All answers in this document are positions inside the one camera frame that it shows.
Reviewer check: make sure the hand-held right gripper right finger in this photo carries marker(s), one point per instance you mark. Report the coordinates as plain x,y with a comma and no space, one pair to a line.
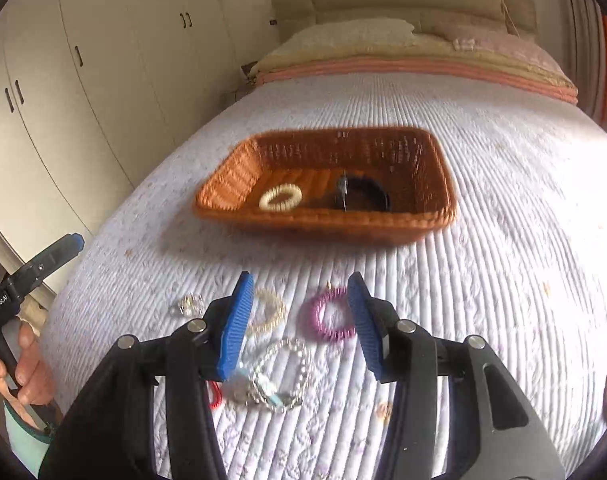
366,330

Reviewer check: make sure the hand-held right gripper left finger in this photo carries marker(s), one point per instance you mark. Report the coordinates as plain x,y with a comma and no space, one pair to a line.
236,330

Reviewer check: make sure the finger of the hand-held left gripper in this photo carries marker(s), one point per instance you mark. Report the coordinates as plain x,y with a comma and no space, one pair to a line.
43,262

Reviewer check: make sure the brown woven basket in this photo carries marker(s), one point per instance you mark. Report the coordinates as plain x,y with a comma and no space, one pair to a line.
303,160

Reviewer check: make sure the person's left forearm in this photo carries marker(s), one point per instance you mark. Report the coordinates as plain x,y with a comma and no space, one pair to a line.
26,435

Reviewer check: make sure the person's left hand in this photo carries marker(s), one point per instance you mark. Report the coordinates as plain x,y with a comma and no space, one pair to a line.
33,375

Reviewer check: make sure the black wristband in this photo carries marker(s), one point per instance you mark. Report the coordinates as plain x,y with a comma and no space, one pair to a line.
373,195

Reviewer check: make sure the white quilted bedspread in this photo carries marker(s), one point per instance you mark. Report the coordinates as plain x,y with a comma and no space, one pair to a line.
508,260

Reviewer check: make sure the white wardrobe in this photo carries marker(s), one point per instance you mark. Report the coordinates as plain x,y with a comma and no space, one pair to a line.
108,75

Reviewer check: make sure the folded pink and cream blankets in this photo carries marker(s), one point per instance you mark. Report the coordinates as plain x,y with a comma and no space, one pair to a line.
408,70

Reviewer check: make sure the cream pillow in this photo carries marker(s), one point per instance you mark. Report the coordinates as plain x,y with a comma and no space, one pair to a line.
343,35

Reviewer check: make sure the pink pillow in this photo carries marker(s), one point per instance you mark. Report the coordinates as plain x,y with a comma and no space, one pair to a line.
498,45

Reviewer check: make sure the striped curtain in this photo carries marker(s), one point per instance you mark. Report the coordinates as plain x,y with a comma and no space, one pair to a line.
591,35

